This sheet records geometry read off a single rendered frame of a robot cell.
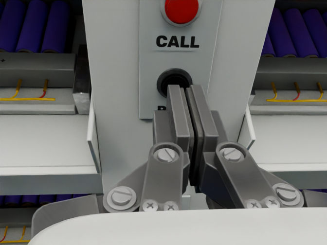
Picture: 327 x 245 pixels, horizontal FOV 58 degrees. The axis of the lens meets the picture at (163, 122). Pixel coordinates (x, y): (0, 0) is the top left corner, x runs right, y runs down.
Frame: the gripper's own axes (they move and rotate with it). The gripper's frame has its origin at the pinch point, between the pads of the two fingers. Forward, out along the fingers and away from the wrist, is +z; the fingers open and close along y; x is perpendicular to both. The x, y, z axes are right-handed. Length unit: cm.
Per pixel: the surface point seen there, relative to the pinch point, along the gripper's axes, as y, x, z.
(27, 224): -15.2, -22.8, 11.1
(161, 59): -0.9, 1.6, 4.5
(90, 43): -4.6, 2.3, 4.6
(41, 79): -9.9, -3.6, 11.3
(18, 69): -11.3, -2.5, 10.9
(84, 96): -6.1, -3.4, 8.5
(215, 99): 2.5, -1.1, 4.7
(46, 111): -9.3, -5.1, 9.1
